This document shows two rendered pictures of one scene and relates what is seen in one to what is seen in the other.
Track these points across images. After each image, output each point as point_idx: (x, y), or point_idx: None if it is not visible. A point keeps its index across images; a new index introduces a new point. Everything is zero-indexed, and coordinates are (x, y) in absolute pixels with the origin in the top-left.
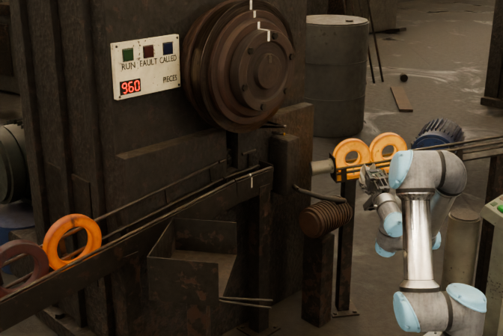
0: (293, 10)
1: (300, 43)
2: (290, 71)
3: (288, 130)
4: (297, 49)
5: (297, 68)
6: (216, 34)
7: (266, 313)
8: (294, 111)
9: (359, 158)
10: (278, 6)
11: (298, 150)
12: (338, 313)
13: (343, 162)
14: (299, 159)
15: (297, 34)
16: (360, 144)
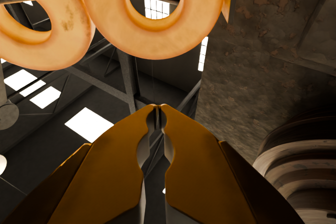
0: (214, 127)
1: (207, 97)
2: (301, 217)
3: (280, 20)
4: (213, 95)
5: (216, 77)
6: None
7: None
8: (251, 47)
9: None
10: (233, 140)
11: (322, 29)
12: None
13: None
14: None
15: (211, 107)
16: (134, 48)
